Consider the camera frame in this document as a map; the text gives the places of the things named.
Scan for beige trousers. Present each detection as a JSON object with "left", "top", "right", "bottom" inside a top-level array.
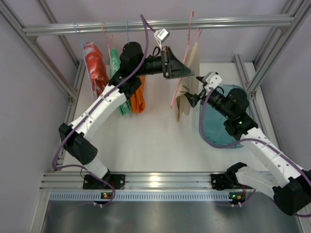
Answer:
[{"left": 176, "top": 42, "right": 200, "bottom": 123}]

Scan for orange trousers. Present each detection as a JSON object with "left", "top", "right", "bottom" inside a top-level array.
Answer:
[{"left": 130, "top": 76, "right": 146, "bottom": 113}]

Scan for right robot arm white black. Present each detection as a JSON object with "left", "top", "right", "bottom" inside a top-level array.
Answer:
[{"left": 185, "top": 72, "right": 311, "bottom": 216}]

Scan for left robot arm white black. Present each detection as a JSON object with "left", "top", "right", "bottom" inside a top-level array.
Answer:
[{"left": 59, "top": 42, "right": 194, "bottom": 179}]

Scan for light pink hanger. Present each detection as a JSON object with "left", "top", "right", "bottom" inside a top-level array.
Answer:
[{"left": 100, "top": 21, "right": 112, "bottom": 64}]

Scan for green patterned trousers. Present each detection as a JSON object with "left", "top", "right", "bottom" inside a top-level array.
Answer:
[{"left": 108, "top": 47, "right": 132, "bottom": 117}]

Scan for red white trousers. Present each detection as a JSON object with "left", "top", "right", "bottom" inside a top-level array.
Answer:
[{"left": 84, "top": 42, "right": 109, "bottom": 98}]

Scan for light blue hanger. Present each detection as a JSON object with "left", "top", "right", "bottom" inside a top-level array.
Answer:
[{"left": 73, "top": 22, "right": 97, "bottom": 100}]

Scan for teal plastic bin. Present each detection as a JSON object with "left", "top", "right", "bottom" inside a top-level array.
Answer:
[{"left": 199, "top": 84, "right": 249, "bottom": 149}]

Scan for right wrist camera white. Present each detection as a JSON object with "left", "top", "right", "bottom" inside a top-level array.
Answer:
[{"left": 203, "top": 72, "right": 223, "bottom": 93}]

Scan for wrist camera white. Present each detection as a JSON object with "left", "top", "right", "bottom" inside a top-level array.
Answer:
[
  {"left": 203, "top": 72, "right": 223, "bottom": 93},
  {"left": 154, "top": 28, "right": 170, "bottom": 49}
]

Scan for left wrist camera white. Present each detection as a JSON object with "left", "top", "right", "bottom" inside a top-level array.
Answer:
[{"left": 154, "top": 28, "right": 170, "bottom": 49}]

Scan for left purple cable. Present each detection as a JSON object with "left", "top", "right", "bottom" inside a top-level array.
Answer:
[{"left": 51, "top": 13, "right": 156, "bottom": 207}]

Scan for purple cable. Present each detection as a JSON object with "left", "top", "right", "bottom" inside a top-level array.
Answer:
[
  {"left": 201, "top": 88, "right": 311, "bottom": 218},
  {"left": 51, "top": 13, "right": 156, "bottom": 207}
]

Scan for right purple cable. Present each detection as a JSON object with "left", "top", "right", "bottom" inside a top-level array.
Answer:
[{"left": 201, "top": 88, "right": 311, "bottom": 218}]

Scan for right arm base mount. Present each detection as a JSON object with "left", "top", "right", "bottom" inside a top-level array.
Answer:
[{"left": 211, "top": 173, "right": 242, "bottom": 191}]

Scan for right aluminium frame post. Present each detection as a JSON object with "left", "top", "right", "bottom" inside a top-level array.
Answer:
[{"left": 246, "top": 0, "right": 311, "bottom": 94}]

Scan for aluminium frame post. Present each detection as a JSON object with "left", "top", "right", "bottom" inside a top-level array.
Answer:
[
  {"left": 246, "top": 0, "right": 311, "bottom": 94},
  {"left": 0, "top": 0, "right": 77, "bottom": 100}
]

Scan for aluminium hanging rail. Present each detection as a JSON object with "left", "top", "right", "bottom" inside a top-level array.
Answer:
[{"left": 22, "top": 14, "right": 294, "bottom": 36}]

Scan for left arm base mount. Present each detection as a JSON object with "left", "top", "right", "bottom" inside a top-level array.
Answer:
[{"left": 83, "top": 174, "right": 126, "bottom": 190}]

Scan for aluminium front rail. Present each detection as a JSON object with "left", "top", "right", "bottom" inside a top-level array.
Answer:
[{"left": 40, "top": 171, "right": 275, "bottom": 191}]

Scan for left aluminium frame post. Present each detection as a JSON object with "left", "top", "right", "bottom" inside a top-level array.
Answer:
[{"left": 0, "top": 0, "right": 77, "bottom": 100}]

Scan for slotted cable duct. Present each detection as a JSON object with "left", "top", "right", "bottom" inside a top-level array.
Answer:
[{"left": 50, "top": 191, "right": 243, "bottom": 202}]

